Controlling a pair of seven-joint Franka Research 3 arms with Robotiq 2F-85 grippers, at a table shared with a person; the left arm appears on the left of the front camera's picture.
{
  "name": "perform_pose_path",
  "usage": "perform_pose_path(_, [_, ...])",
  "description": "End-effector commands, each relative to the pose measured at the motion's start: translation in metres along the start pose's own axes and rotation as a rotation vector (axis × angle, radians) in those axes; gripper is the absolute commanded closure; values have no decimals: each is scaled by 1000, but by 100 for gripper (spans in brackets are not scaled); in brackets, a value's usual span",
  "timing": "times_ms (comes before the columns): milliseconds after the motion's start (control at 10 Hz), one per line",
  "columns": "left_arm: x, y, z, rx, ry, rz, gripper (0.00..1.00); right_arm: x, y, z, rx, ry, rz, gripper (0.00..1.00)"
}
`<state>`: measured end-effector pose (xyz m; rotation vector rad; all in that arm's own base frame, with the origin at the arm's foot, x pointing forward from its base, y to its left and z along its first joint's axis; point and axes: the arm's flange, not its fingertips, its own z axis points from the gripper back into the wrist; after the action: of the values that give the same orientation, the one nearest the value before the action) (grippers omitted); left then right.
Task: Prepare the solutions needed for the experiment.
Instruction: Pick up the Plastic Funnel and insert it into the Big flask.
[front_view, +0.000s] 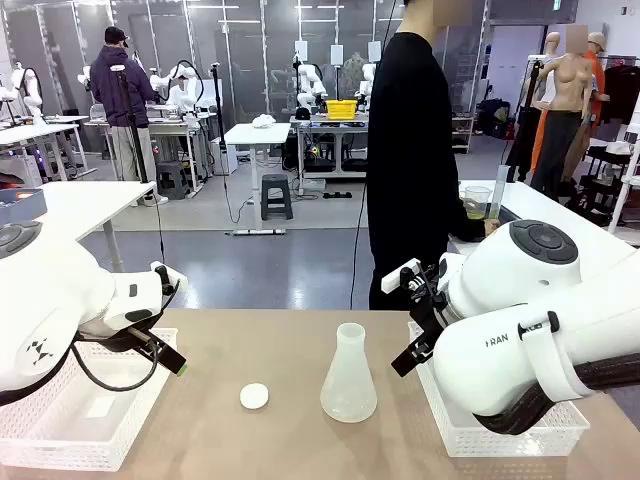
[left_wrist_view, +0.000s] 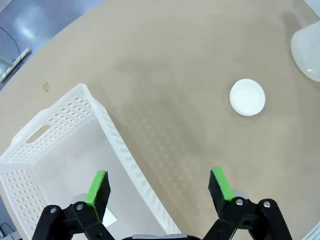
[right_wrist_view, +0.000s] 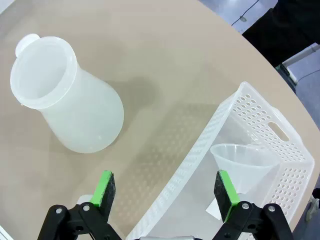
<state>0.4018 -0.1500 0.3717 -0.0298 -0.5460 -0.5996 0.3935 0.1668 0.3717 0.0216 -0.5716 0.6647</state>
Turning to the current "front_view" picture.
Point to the white perforated plastic basket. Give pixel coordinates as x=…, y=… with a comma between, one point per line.
x=500, y=440
x=100, y=420

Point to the grey plastic step stool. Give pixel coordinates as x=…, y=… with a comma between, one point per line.
x=276, y=197

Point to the person in purple jacket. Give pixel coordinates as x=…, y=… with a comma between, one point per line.
x=122, y=95

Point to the translucent plastic Erlenmeyer flask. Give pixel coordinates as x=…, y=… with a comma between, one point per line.
x=348, y=385

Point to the dark plastic step stool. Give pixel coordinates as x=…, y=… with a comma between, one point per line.
x=172, y=180

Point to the person in black sweater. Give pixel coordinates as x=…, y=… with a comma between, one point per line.
x=410, y=170

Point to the round white flask lid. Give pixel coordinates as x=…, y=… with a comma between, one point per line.
x=254, y=396

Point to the person's right forearm black sleeve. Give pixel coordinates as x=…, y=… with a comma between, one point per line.
x=467, y=232

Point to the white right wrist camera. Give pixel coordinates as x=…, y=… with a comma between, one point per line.
x=397, y=279

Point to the mannequin with black trousers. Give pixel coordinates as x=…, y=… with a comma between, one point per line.
x=565, y=110

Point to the white power strip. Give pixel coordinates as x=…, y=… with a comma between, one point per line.
x=260, y=232

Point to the black bags pile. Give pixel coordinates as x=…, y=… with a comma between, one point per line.
x=494, y=117

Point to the black hanging garment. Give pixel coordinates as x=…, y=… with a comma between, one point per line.
x=620, y=95

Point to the white workbench with shelf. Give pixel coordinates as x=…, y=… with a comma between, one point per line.
x=325, y=145

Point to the white lab table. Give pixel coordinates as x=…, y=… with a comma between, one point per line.
x=85, y=200
x=550, y=210
x=35, y=132

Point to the black power strip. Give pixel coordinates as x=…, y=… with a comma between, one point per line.
x=337, y=195

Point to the clear plastic graduated cylinder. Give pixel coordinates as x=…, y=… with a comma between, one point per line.
x=500, y=192

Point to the blue storage box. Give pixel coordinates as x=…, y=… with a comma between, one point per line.
x=20, y=202

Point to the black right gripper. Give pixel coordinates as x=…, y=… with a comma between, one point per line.
x=432, y=315

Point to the clear plastic beaker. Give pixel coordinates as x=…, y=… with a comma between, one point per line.
x=477, y=200

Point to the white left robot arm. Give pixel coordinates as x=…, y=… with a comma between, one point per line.
x=50, y=300

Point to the black tripod stand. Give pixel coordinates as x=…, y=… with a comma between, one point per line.
x=131, y=125
x=218, y=110

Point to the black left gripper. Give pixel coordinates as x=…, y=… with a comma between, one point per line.
x=142, y=340

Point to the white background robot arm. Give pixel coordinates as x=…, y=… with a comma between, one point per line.
x=31, y=92
x=310, y=85
x=180, y=82

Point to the mannequin with orange garment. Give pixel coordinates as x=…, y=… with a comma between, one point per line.
x=593, y=65

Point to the yellow plastic crate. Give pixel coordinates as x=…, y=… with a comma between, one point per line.
x=341, y=109

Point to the person's right hand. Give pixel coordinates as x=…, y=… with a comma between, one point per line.
x=492, y=227

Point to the white bare mannequin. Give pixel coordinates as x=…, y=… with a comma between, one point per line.
x=551, y=50

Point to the white crumpled cloth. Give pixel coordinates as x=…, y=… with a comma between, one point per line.
x=263, y=121

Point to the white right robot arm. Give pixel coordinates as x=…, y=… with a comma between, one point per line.
x=500, y=350

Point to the white standing desk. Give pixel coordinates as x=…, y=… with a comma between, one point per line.
x=257, y=134

